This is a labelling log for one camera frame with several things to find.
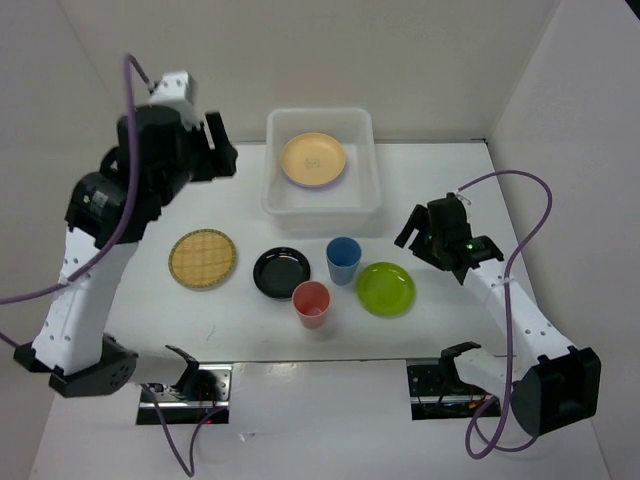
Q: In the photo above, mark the pink plastic cup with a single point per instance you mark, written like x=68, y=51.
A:
x=311, y=301

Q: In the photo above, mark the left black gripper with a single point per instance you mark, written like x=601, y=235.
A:
x=223, y=163

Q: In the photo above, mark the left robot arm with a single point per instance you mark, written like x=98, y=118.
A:
x=109, y=210

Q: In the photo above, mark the white plastic bin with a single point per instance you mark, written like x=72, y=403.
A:
x=354, y=207

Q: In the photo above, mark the yellow woven pattern plate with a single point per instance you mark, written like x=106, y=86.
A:
x=202, y=259

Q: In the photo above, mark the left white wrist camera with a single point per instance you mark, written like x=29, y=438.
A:
x=177, y=90

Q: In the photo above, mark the purple plastic plate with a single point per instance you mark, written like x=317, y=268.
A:
x=316, y=187

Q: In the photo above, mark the black plate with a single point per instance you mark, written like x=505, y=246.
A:
x=279, y=271

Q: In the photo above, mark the green plastic plate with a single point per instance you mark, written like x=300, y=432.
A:
x=385, y=289

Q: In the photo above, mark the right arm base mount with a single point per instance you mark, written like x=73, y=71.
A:
x=434, y=398

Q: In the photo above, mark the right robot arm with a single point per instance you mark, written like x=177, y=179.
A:
x=551, y=383

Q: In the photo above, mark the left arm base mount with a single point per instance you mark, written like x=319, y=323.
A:
x=211, y=394

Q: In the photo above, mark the blue plastic cup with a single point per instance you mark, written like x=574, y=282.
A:
x=343, y=256

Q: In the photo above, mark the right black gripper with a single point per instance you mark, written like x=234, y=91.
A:
x=418, y=219

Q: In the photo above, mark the orange plastic plate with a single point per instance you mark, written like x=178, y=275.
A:
x=313, y=159

